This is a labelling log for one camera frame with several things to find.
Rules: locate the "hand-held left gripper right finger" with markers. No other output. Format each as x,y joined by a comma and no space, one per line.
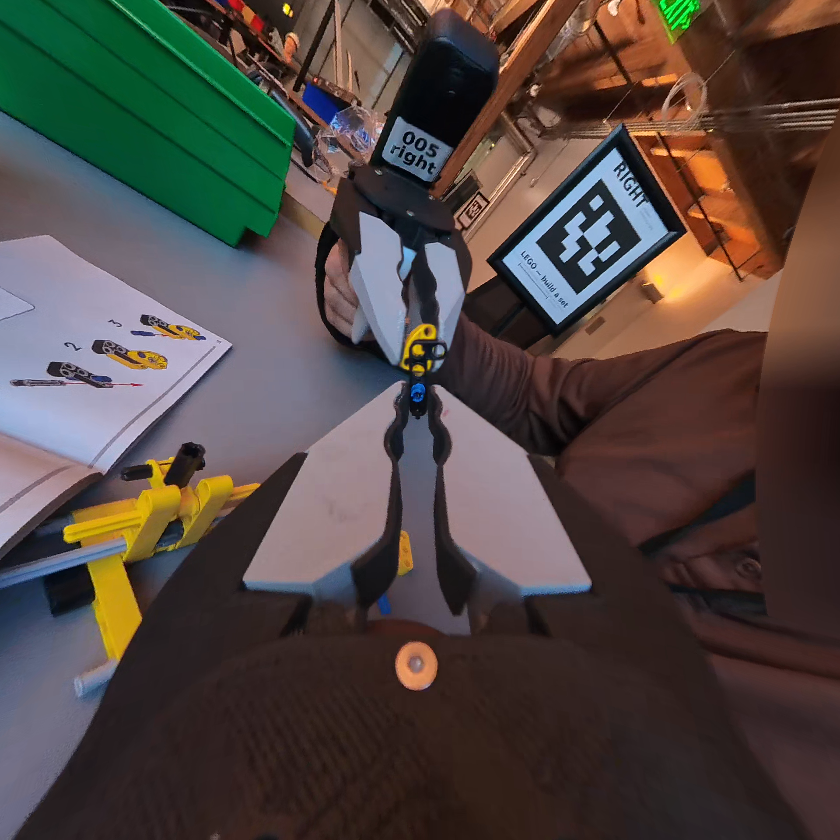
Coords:
505,512

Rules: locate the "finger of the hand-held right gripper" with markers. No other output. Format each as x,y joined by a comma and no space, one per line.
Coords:
447,282
377,282

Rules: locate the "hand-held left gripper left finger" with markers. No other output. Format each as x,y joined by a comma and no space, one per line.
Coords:
315,512

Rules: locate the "yellow curved lego piece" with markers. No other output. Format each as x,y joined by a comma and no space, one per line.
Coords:
418,342

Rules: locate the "person's right forearm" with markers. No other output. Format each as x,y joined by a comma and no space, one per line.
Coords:
590,387

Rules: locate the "yellow straight lego beam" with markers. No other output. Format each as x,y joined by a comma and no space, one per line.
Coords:
405,551

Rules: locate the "yellow lego assembly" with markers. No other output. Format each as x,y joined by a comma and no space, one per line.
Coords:
157,505

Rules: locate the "lego instruction booklet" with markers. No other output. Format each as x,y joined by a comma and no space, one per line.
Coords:
98,295

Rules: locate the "person's right hand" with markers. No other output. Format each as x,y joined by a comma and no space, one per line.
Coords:
339,295

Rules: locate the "small framed tag sign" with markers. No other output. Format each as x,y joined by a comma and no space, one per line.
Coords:
473,210

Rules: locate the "clear plastic bag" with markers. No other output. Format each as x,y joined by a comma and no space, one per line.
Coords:
348,131

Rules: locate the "blue box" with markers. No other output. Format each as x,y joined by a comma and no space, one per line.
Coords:
325,102

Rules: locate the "black framed tag sign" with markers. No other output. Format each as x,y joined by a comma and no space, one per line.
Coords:
590,229

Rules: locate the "green exit sign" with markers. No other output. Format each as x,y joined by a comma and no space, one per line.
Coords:
679,16

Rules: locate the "green plastic bin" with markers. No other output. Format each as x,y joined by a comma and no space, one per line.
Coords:
131,92

